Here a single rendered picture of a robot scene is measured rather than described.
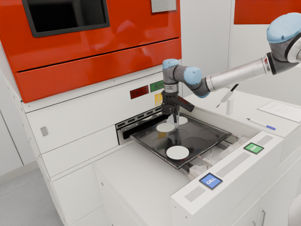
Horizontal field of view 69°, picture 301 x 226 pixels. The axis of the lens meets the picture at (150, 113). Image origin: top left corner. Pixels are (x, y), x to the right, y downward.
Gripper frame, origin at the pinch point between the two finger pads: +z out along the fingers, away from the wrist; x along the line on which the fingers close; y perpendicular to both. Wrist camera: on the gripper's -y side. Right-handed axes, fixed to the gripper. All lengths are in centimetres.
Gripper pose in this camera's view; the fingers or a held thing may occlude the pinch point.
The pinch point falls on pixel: (177, 126)
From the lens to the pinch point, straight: 118.5
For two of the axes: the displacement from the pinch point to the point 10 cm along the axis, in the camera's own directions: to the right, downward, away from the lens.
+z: 1.0, 9.0, 4.3
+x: -3.1, 4.4, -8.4
